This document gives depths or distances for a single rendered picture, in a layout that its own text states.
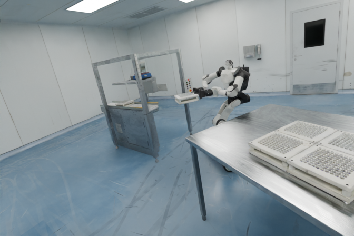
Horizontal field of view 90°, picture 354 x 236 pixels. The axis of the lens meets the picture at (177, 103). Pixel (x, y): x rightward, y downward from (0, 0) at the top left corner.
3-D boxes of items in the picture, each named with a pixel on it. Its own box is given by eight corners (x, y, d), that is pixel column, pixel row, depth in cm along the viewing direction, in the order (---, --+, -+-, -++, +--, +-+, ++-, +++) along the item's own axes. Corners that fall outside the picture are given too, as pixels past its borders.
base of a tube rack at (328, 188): (377, 177, 78) (378, 173, 77) (348, 204, 68) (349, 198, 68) (315, 154, 100) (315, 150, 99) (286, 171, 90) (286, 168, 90)
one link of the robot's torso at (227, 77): (238, 88, 253) (236, 62, 244) (254, 91, 221) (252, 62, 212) (219, 92, 248) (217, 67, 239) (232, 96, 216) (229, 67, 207)
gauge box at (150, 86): (158, 91, 277) (156, 78, 272) (153, 92, 269) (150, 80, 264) (148, 91, 291) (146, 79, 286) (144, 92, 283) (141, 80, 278)
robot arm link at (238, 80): (241, 97, 192) (245, 82, 202) (235, 90, 186) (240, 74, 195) (231, 98, 201) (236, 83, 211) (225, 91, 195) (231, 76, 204)
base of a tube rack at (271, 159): (314, 154, 100) (314, 150, 99) (286, 171, 90) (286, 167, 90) (274, 139, 122) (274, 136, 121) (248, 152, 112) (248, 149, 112)
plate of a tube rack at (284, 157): (314, 146, 99) (315, 143, 98) (286, 163, 89) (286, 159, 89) (274, 133, 120) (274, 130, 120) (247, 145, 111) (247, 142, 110)
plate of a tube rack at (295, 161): (379, 168, 77) (379, 164, 76) (350, 193, 67) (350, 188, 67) (315, 146, 98) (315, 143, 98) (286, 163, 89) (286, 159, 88)
